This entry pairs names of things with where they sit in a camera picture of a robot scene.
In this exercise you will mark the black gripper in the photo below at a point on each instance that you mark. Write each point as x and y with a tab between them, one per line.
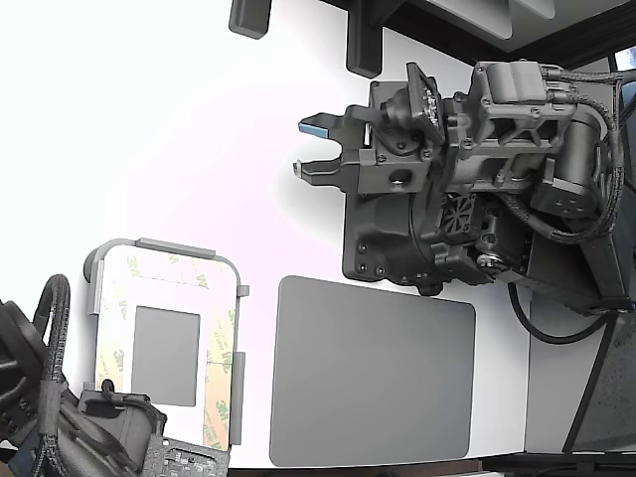
124	417
372	169

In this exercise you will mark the tan 3M protective film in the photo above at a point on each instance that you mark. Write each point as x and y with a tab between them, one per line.
218	377

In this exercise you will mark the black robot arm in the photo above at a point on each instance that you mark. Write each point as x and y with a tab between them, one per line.
20	348
497	149

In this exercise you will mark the dark shelf with gray panels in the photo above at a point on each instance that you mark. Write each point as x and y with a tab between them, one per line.
407	20

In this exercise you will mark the gray holder fixture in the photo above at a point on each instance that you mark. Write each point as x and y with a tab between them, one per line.
149	243

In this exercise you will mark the gray rectangular mat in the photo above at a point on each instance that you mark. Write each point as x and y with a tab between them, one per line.
372	372

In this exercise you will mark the black metal stand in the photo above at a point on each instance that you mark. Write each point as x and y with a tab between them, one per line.
596	273

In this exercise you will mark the blue lit screen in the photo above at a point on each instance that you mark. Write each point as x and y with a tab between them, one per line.
627	58

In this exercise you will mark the wrist camera with circuit board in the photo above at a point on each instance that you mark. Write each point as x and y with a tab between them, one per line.
422	99
184	459

